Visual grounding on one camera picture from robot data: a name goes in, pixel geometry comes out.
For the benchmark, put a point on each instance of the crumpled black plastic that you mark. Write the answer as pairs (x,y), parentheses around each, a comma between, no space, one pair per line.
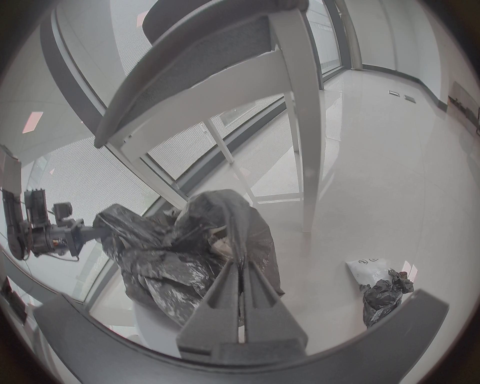
(382,296)

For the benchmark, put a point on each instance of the window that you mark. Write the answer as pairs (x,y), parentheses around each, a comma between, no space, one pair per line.
(71,75)

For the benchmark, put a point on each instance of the grey padded white chair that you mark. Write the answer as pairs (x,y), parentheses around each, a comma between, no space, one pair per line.
(195,52)

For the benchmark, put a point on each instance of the white trash bin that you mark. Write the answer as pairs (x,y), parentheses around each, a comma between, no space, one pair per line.
(157,330)

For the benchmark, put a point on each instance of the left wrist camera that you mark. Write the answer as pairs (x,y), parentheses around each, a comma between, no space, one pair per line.
(63,210)

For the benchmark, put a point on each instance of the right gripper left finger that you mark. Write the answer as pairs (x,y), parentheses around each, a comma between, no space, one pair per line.
(217,322)

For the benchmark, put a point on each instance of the black plastic bag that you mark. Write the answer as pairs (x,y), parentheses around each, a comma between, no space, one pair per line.
(157,255)

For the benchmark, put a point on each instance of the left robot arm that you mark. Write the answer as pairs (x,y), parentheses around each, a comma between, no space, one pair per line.
(15,225)

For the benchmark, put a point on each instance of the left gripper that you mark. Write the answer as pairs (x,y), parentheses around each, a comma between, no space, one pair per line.
(56,238)

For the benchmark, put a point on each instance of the white printed wrapper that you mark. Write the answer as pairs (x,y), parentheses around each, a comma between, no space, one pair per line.
(365,272)

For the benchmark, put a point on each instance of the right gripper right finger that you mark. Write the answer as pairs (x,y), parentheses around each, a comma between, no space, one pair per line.
(266,318)

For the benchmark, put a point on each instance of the pale grey curtain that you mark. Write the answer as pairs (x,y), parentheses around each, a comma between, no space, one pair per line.
(352,33)

